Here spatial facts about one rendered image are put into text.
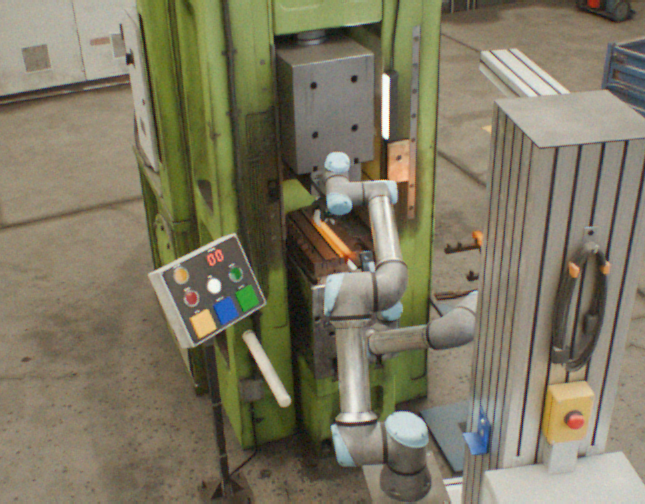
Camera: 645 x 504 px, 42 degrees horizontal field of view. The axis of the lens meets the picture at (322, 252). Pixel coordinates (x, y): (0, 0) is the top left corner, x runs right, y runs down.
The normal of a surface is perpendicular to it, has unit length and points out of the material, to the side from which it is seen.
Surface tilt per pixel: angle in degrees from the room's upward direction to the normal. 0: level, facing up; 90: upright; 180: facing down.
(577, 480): 0
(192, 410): 0
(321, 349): 90
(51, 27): 90
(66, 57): 90
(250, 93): 90
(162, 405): 0
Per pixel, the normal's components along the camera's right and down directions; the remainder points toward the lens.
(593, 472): -0.03, -0.86
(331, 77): 0.37, 0.47
